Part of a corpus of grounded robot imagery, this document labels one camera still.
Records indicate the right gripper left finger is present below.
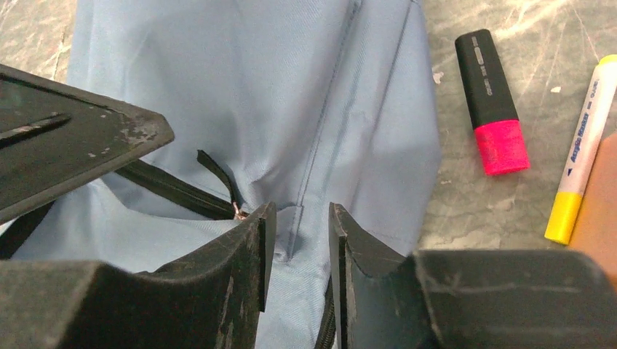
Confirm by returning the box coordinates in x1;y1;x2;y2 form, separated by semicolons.
1;203;276;348

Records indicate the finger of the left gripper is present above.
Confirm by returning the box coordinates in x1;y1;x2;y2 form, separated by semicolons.
1;65;174;223

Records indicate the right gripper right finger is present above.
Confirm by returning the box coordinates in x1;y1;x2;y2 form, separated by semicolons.
329;204;616;348

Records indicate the blue-grey backpack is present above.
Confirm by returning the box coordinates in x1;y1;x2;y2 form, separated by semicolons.
0;0;442;349

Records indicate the orange plastic desk organizer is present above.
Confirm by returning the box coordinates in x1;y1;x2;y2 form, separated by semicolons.
568;133;616;286

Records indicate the yellow pen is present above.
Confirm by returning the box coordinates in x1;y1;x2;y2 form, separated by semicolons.
544;55;616;245

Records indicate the pink highlighter marker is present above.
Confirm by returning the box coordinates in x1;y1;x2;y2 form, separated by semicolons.
455;29;530;176

